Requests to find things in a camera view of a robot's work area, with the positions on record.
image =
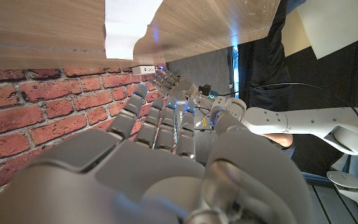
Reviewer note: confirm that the white receipt paper strip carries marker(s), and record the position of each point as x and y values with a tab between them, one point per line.
126	28

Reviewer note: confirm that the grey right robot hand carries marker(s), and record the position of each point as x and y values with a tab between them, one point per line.
135	174

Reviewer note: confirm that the cream floor board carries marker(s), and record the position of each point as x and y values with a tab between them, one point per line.
294	34

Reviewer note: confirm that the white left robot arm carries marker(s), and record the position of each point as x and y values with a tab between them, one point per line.
306	121

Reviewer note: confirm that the white floor board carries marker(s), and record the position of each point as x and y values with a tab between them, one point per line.
337	25

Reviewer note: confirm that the white power strip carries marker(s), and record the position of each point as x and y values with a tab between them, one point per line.
143	69

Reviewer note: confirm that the person in dark clothes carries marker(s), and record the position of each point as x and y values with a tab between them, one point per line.
269	62

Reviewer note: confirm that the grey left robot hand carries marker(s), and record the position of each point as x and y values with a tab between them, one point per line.
179	87

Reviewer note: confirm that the red brick printed backdrop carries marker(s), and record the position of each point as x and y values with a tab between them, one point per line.
42	109

